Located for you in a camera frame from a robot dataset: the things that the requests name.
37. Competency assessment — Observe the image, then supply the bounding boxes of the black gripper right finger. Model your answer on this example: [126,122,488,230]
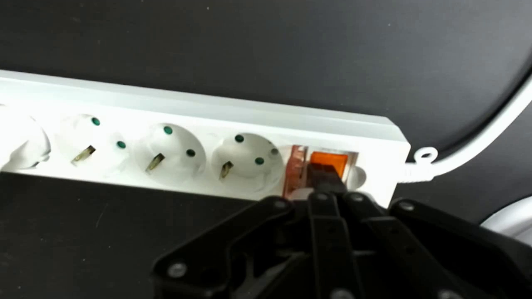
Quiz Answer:
[327,164,532,299]

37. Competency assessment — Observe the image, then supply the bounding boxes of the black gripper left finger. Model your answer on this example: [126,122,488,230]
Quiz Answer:
[149,162,334,299]

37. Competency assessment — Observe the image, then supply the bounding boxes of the white power strip orange switch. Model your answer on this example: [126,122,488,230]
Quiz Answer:
[0,67,412,209]

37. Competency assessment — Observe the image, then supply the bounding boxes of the white electric kettle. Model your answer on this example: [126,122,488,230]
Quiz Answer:
[478,197,532,247]

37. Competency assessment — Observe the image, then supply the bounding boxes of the white power strip cord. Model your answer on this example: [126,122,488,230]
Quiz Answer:
[395,72,532,184]

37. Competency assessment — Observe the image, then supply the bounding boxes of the white kettle cable with plug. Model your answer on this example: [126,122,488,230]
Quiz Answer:
[0,104,53,172]

